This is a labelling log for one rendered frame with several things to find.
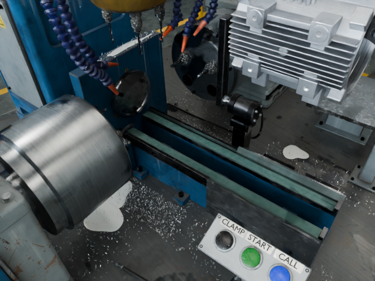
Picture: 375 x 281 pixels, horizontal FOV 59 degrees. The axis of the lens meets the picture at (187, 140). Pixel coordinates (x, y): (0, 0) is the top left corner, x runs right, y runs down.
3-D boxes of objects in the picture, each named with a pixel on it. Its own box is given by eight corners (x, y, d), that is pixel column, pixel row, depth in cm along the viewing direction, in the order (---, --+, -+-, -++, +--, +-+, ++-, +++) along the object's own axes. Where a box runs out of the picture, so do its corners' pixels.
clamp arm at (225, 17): (214, 104, 94) (216, 17, 77) (219, 100, 96) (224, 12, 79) (224, 108, 93) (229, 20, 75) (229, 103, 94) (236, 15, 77)
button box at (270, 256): (203, 252, 60) (195, 247, 55) (223, 218, 61) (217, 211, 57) (291, 313, 52) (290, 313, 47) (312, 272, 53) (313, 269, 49)
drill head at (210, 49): (156, 98, 111) (148, 27, 94) (223, 51, 134) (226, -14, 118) (217, 126, 99) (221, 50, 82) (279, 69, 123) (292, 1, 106)
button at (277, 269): (266, 280, 51) (265, 279, 50) (275, 262, 52) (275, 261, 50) (284, 291, 50) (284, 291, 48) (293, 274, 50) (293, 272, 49)
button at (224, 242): (214, 244, 56) (211, 242, 54) (222, 229, 56) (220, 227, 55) (228, 254, 54) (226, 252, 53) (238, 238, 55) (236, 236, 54)
